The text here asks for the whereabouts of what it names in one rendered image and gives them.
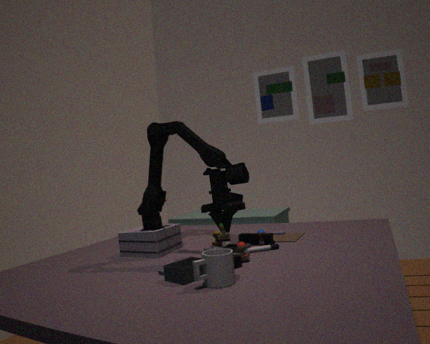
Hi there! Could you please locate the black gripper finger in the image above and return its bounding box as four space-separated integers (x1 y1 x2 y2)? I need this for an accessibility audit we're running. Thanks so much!
209 212 223 228
219 211 237 232

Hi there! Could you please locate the grey mug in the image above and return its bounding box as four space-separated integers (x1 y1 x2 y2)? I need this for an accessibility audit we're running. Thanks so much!
193 249 235 288

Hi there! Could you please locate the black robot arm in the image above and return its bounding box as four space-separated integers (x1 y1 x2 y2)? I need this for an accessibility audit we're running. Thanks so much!
138 121 249 231

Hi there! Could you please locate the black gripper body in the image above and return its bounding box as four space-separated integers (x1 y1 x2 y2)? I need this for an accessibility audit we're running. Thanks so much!
201 186 246 214

